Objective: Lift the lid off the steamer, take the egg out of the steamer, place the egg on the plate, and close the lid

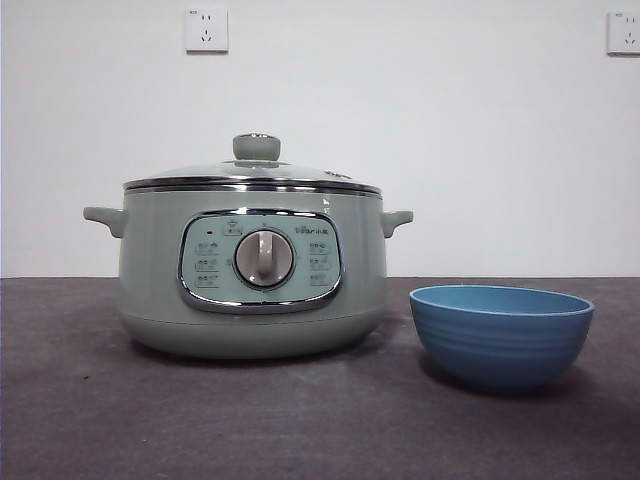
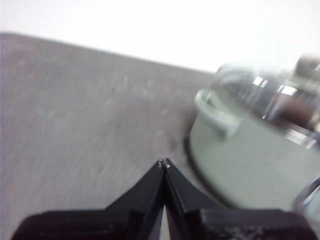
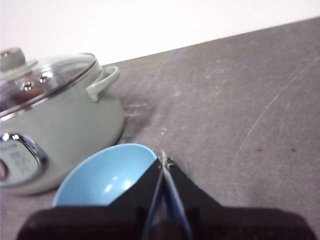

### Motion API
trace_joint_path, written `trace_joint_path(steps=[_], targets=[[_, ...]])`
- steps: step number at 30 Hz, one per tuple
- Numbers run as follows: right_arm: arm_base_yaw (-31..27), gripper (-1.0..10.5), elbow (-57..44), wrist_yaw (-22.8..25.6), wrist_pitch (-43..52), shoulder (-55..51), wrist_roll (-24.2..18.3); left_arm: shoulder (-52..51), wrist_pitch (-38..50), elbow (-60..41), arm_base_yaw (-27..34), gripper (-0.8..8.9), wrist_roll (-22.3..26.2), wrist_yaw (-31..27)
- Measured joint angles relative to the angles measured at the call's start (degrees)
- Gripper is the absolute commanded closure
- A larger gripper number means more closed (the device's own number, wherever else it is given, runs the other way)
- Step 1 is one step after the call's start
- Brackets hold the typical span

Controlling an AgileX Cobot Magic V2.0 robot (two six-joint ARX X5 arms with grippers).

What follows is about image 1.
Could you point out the blue ribbed bowl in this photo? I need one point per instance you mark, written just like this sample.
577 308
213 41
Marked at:
500 345

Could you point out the pale green electric steamer pot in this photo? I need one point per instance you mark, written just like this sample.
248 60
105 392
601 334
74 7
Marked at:
150 260

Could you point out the glass lid with green knob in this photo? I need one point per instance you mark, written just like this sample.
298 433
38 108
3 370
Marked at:
255 147

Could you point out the white wall socket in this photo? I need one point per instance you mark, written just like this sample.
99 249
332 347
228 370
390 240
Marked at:
625 32
207 30

